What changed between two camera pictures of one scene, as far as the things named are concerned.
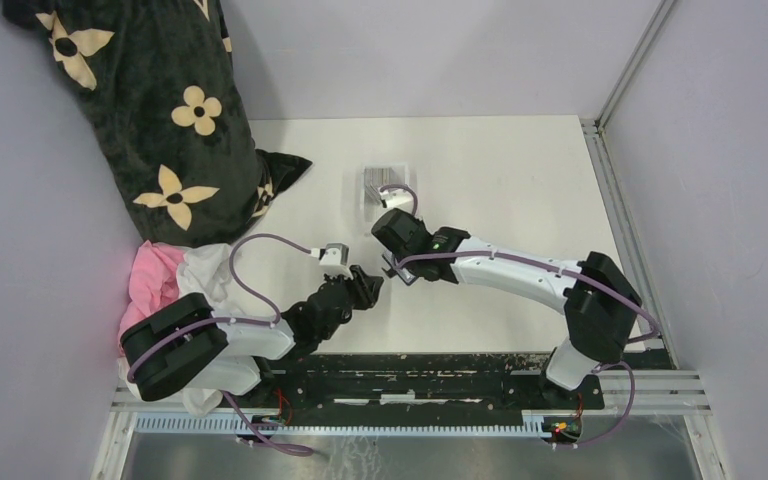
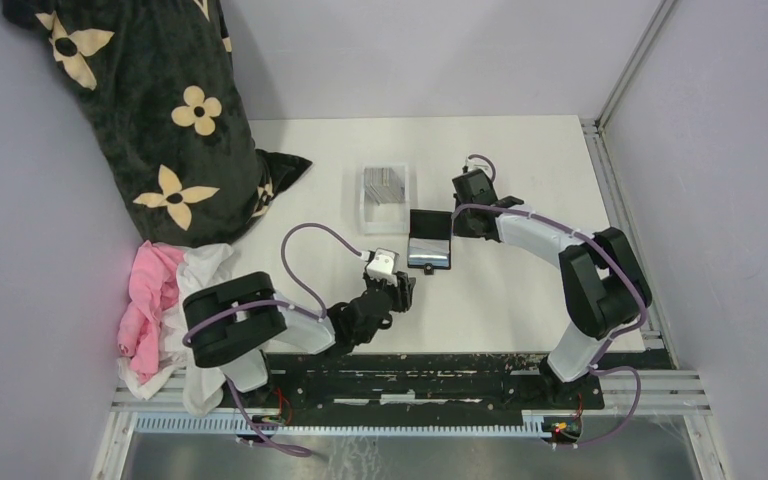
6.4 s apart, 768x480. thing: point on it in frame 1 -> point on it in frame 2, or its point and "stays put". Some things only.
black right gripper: (417, 220) -> (461, 229)
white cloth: (205, 271) stays put
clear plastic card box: (376, 176) stays put
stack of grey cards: (376, 178) stays put
